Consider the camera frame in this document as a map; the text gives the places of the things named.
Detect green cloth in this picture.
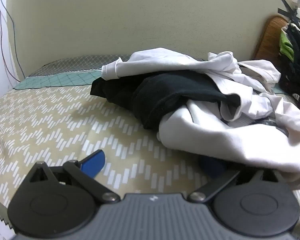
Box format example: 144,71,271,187
279,29,296,62

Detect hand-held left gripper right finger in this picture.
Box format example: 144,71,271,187
189,158,282,203

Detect beige patterned blanket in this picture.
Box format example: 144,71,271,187
0,86,300,232

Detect black garment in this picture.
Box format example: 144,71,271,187
90,70,241,131

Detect teal quilted bed cover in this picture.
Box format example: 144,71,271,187
13,54,131,90

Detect dark wall cables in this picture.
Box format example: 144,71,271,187
0,0,26,83

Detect black tape strips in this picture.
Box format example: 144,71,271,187
277,0,300,28

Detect white sweatshirt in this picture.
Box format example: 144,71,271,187
101,47,282,121

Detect wooden headboard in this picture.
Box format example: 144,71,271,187
252,15,291,62

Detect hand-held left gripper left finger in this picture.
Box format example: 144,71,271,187
27,149,121,204

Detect large white garment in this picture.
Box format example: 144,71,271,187
157,92,300,188

